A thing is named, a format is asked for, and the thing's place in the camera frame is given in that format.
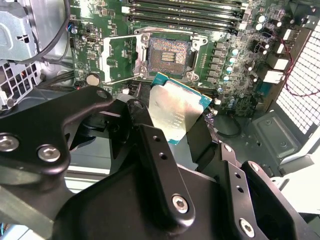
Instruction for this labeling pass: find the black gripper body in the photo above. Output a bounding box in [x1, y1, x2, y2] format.
[53, 161, 234, 240]

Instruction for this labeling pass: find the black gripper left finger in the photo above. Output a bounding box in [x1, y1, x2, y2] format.
[0, 83, 196, 237]

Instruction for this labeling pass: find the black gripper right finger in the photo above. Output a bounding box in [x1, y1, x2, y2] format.
[186, 116, 313, 240]

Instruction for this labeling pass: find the silver green CPU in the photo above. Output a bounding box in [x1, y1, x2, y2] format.
[148, 71, 213, 146]

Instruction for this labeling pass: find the metal socket cover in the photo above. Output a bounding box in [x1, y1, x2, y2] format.
[99, 34, 148, 85]

